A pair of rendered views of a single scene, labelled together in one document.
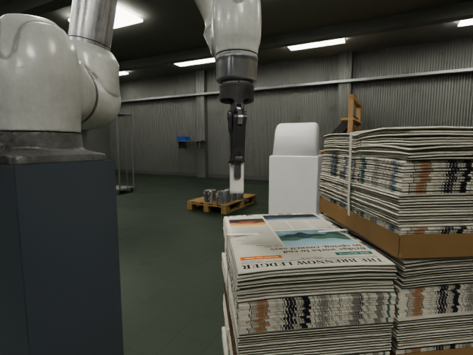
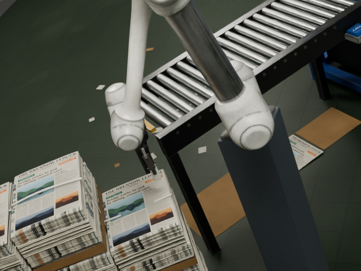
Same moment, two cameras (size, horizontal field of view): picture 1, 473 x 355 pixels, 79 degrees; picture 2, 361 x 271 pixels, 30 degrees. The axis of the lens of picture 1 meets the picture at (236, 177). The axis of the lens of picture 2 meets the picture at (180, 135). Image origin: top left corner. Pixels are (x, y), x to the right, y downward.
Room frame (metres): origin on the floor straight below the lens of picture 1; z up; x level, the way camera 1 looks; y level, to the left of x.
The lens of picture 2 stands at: (2.71, 0.44, 2.50)
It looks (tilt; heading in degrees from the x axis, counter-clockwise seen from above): 34 degrees down; 188
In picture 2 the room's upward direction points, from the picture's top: 23 degrees counter-clockwise
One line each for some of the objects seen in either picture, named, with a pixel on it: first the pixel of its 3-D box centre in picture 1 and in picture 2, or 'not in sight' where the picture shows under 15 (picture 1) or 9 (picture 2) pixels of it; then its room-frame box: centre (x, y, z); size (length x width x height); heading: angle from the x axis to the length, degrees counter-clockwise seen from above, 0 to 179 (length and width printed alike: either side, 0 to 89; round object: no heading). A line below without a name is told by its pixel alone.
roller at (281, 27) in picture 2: not in sight; (280, 27); (-0.46, 0.70, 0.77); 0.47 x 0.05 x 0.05; 27
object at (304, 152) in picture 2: not in sight; (283, 159); (-0.36, 0.50, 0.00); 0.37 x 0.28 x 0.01; 117
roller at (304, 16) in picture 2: not in sight; (299, 15); (-0.52, 0.82, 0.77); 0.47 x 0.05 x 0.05; 27
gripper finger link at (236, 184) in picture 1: (236, 177); not in sight; (0.64, 0.00, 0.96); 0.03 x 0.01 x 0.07; 97
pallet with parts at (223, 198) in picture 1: (224, 196); not in sight; (4.92, 0.22, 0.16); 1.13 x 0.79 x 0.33; 155
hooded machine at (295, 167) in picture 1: (296, 175); not in sight; (3.68, -0.78, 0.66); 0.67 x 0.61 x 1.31; 156
